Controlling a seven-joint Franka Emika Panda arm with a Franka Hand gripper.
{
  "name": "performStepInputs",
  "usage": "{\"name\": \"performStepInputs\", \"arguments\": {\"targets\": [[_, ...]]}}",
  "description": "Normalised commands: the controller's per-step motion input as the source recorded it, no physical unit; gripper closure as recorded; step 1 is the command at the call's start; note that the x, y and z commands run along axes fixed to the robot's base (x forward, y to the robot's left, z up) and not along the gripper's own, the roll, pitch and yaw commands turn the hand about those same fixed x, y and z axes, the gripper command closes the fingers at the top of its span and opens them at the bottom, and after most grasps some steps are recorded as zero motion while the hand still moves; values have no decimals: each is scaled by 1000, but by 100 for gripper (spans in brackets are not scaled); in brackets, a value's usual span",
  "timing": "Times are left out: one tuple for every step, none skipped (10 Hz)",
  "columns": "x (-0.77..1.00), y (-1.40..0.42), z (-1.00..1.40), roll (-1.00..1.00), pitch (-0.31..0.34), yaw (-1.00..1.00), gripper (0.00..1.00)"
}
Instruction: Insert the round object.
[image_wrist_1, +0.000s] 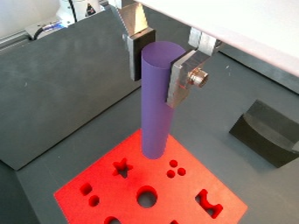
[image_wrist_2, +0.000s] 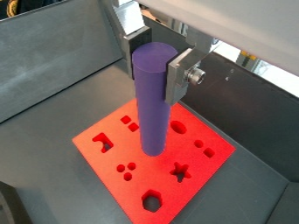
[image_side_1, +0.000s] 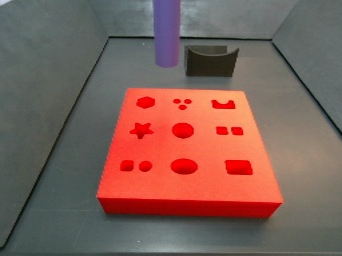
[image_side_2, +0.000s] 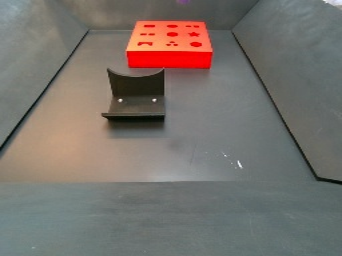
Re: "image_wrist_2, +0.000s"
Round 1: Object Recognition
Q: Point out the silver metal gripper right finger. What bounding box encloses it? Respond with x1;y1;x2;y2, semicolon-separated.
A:
164;48;207;106

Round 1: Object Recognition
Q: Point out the dark round object bottom-left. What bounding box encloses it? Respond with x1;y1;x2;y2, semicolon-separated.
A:
0;181;33;224

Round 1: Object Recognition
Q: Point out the red shape-sorting board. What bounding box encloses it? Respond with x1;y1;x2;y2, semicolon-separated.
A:
72;101;235;224

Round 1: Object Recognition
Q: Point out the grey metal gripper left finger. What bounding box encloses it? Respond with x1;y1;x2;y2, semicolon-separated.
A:
123;26;152;79

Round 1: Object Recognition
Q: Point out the purple cylinder peg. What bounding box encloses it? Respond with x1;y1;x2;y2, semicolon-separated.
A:
132;42;178;156

